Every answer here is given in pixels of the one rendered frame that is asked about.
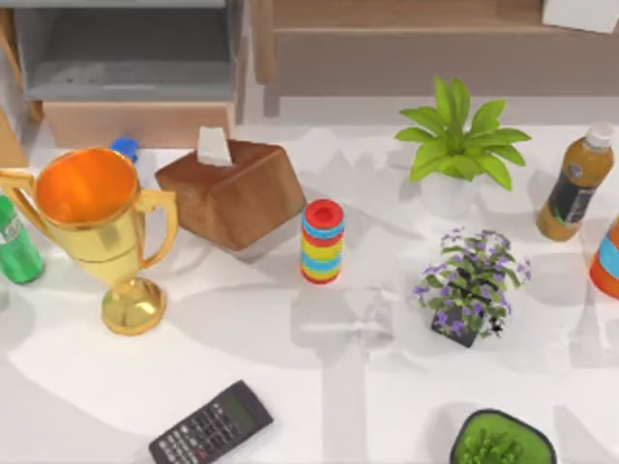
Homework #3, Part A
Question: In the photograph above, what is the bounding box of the stack of coloured rings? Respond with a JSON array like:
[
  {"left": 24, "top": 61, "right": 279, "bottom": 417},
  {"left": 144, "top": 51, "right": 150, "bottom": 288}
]
[{"left": 300, "top": 198, "right": 345, "bottom": 284}]

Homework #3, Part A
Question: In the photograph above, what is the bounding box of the wooden tissue box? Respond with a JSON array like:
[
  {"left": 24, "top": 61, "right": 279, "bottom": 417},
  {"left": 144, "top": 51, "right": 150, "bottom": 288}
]
[{"left": 154, "top": 126, "right": 308, "bottom": 253}]

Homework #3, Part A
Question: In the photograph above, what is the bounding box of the purple flower plant black pot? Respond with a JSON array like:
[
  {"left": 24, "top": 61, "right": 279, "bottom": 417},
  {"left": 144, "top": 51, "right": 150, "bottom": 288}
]
[{"left": 412, "top": 227, "right": 533, "bottom": 349}]

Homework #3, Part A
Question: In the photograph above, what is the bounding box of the green plant in white pot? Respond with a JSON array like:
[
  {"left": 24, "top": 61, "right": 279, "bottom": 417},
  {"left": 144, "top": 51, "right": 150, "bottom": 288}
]
[{"left": 393, "top": 74, "right": 533, "bottom": 218}]

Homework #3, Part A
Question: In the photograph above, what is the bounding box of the blue cap bottle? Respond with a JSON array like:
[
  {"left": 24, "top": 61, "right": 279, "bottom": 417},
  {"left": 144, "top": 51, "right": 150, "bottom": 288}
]
[{"left": 109, "top": 136, "right": 142, "bottom": 164}]

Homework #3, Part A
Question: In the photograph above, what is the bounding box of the pale wooden drawer front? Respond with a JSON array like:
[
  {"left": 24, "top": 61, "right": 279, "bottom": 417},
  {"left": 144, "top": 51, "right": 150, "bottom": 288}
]
[{"left": 42, "top": 100, "right": 237, "bottom": 150}]

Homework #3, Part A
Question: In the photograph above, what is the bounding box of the gold trophy cup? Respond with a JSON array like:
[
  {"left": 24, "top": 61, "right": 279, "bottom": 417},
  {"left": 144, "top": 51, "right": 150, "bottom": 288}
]
[{"left": 0, "top": 147, "right": 179, "bottom": 335}]

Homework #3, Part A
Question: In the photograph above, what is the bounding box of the wooden shelf cupboard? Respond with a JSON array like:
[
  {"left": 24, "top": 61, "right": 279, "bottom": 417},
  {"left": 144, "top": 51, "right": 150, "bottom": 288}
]
[{"left": 251, "top": 0, "right": 619, "bottom": 118}]

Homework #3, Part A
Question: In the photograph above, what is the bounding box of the black calculator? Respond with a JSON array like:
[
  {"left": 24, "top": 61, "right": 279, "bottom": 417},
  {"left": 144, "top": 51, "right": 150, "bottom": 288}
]
[{"left": 147, "top": 379, "right": 275, "bottom": 464}]

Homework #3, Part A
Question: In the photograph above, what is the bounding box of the grey pierced drawer inside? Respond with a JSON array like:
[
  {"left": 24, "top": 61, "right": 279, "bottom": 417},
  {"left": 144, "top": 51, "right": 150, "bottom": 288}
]
[{"left": 13, "top": 0, "right": 240, "bottom": 103}]

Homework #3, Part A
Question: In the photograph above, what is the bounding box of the brown tea bottle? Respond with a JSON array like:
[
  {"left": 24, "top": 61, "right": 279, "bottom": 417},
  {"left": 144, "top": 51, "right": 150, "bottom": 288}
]
[{"left": 535, "top": 122, "right": 616, "bottom": 242}]

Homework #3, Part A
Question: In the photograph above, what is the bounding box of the green succulent in black pot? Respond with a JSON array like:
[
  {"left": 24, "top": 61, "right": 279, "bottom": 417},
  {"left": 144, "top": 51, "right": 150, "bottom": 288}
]
[{"left": 449, "top": 408, "right": 558, "bottom": 464}]

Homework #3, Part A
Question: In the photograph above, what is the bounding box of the green bottle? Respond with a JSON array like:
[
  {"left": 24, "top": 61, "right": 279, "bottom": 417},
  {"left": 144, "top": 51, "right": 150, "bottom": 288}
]
[{"left": 0, "top": 193, "right": 45, "bottom": 286}]

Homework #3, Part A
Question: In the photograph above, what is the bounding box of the orange and blue bottle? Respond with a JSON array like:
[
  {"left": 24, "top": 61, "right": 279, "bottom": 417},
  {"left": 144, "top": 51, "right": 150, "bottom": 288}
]
[{"left": 588, "top": 226, "right": 619, "bottom": 302}]

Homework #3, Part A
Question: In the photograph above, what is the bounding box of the white box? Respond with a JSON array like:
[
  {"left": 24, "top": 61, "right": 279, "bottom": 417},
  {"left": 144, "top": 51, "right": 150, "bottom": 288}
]
[{"left": 540, "top": 0, "right": 619, "bottom": 35}]

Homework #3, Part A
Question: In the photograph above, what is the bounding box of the wooden cupboard frame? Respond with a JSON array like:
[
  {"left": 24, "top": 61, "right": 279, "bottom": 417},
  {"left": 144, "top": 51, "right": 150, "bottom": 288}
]
[{"left": 0, "top": 8, "right": 44, "bottom": 169}]

